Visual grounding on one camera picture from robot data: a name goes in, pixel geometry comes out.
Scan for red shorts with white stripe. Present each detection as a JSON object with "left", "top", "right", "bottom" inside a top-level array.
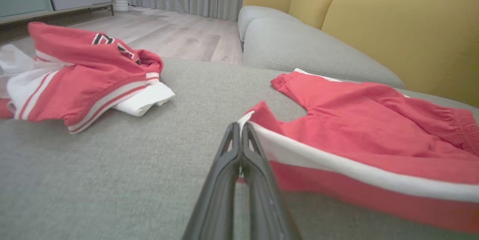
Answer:
[{"left": 237, "top": 68, "right": 479, "bottom": 233}]

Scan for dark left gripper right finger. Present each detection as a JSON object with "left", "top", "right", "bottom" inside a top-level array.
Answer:
[{"left": 241, "top": 122, "right": 300, "bottom": 240}]

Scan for large grey sofa chaise seat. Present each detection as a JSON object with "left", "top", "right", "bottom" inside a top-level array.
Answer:
[{"left": 0, "top": 58, "right": 479, "bottom": 240}]

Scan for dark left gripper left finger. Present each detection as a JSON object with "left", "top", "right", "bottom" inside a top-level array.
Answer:
[{"left": 181, "top": 122, "right": 241, "bottom": 240}]

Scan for red Bulls basketball jersey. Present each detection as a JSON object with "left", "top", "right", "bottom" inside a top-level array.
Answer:
[{"left": 0, "top": 22, "right": 176, "bottom": 135}]

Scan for grey sofa seat cushion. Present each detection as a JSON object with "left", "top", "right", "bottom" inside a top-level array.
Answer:
[
  {"left": 238, "top": 6, "right": 303, "bottom": 42},
  {"left": 243, "top": 18, "right": 405, "bottom": 89}
]

